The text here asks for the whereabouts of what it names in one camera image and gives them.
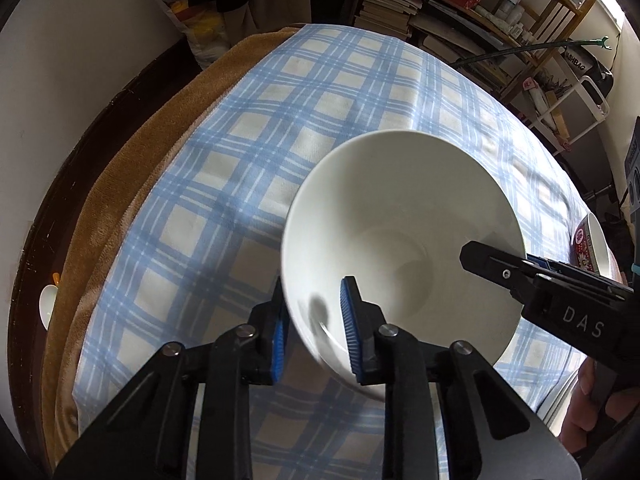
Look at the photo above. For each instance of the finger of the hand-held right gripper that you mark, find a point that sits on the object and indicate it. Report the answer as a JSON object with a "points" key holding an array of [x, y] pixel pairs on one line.
{"points": [[490, 262], [575, 272]]}

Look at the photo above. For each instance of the group of toiletry bottles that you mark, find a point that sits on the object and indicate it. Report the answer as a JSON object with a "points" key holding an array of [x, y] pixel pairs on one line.
{"points": [[505, 10]]}

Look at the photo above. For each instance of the small red patterned bowl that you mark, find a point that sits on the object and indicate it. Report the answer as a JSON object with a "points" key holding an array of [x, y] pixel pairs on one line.
{"points": [[582, 240]]}

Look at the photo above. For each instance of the green clothes pole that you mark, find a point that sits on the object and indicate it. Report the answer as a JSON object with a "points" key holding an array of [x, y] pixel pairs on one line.
{"points": [[525, 50]]}

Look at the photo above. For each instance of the wooden shelf rack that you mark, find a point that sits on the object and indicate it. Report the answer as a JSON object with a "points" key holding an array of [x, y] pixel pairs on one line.
{"points": [[550, 15]]}

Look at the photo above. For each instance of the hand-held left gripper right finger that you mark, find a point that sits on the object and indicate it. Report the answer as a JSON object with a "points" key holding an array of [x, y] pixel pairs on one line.
{"points": [[350, 330]]}

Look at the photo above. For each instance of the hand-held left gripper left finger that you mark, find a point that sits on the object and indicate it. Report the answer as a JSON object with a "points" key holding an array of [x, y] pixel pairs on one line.
{"points": [[278, 350]]}

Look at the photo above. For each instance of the blue plaid tablecloth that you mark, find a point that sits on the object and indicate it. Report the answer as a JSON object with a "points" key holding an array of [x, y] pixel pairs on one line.
{"points": [[200, 185]]}

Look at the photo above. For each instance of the black wash bag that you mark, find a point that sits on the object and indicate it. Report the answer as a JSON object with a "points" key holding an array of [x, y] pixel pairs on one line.
{"points": [[580, 62]]}

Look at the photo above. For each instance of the white utility cart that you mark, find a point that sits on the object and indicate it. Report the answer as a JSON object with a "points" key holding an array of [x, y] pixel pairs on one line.
{"points": [[597, 95]]}

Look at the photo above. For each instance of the white spoon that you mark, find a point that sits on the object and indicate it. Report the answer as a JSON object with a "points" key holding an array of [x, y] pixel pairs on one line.
{"points": [[47, 305]]}

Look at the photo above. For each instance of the person's right hand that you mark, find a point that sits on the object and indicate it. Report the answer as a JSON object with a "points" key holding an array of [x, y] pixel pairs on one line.
{"points": [[575, 425]]}

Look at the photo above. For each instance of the printed plastic bag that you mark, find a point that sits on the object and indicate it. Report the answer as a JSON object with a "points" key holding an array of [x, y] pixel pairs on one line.
{"points": [[200, 25]]}

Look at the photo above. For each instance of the stack of books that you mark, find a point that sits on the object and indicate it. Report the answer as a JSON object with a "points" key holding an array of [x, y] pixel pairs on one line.
{"points": [[385, 5]]}

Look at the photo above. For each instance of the large white bowl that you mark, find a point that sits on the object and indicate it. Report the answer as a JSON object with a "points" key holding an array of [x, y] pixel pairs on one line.
{"points": [[400, 210]]}

